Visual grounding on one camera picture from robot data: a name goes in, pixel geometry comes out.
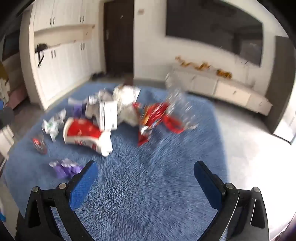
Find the clear plastic bag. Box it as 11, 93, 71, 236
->
165, 87, 200, 131

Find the golden dragon ornament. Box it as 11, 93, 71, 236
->
194, 61, 210, 72
216, 69, 232, 79
175, 56, 189, 67

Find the dark brown door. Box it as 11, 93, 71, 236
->
103, 0, 134, 78

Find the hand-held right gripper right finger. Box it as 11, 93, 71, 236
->
193, 160, 270, 241

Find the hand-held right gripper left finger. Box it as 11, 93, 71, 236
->
15, 160, 99, 241

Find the tall grey cabinet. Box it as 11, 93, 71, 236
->
266, 36, 296, 145

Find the white low tv cabinet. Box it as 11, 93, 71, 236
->
165, 65, 273, 116

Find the red crumpled wrapper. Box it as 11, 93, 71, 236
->
137, 101, 185, 147

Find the red and white snack bag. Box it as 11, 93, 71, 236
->
63, 117, 113, 157

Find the wall-mounted television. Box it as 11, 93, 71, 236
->
165, 0, 264, 67

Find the purple crumpled wrapper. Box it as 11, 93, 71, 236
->
49, 158, 84, 179

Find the small red and black can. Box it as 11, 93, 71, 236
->
32, 136, 48, 155

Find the white printed wrapper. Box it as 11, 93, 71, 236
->
88, 89, 114, 105

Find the blue shaggy rug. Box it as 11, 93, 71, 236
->
3, 82, 228, 241

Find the pink upholstered furniture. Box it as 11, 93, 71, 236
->
0, 58, 29, 110

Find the white cardboard box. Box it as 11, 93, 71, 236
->
98, 101, 119, 131

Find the green and white wrapper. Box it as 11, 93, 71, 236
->
42, 110, 68, 142

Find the white wardrobe cabinet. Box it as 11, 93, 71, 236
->
20, 0, 107, 110

